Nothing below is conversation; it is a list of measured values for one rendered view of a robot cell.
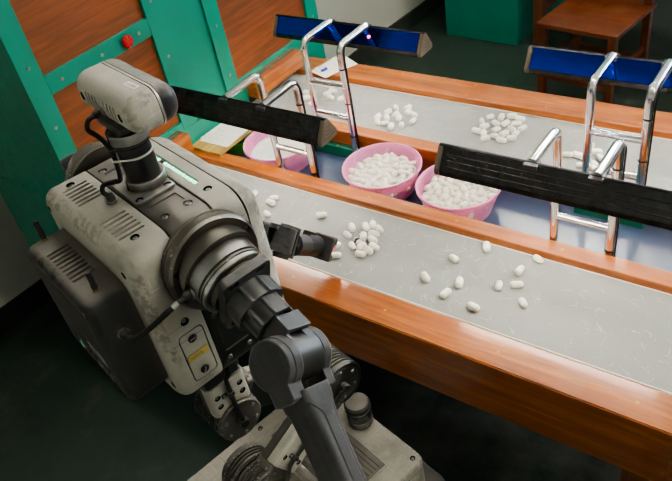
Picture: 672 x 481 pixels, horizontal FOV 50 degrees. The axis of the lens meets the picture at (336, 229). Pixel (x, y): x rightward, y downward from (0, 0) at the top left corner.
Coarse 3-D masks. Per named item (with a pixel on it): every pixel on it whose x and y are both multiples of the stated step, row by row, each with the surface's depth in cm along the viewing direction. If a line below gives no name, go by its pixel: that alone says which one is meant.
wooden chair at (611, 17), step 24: (576, 0) 383; (600, 0) 378; (624, 0) 373; (648, 0) 363; (552, 24) 365; (576, 24) 360; (600, 24) 356; (624, 24) 352; (648, 24) 370; (576, 48) 407; (600, 48) 397; (648, 48) 380
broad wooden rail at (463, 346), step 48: (288, 288) 196; (336, 288) 193; (336, 336) 196; (384, 336) 183; (432, 336) 175; (480, 336) 172; (432, 384) 183; (480, 384) 171; (528, 384) 161; (576, 384) 157; (624, 384) 155; (576, 432) 161; (624, 432) 152
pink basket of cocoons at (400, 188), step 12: (384, 144) 245; (396, 144) 244; (360, 156) 245; (372, 156) 247; (408, 156) 242; (420, 156) 235; (348, 168) 241; (420, 168) 230; (348, 180) 231; (408, 180) 226; (384, 192) 227; (396, 192) 229; (408, 192) 233
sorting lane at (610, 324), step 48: (288, 192) 237; (384, 240) 210; (432, 240) 206; (480, 240) 203; (384, 288) 194; (432, 288) 191; (480, 288) 188; (528, 288) 185; (576, 288) 183; (624, 288) 180; (528, 336) 173; (576, 336) 171; (624, 336) 168
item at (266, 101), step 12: (240, 84) 219; (288, 84) 214; (228, 96) 215; (264, 96) 229; (276, 96) 210; (300, 96) 220; (264, 108) 206; (300, 108) 222; (276, 144) 240; (276, 156) 243; (312, 156) 233; (312, 168) 236
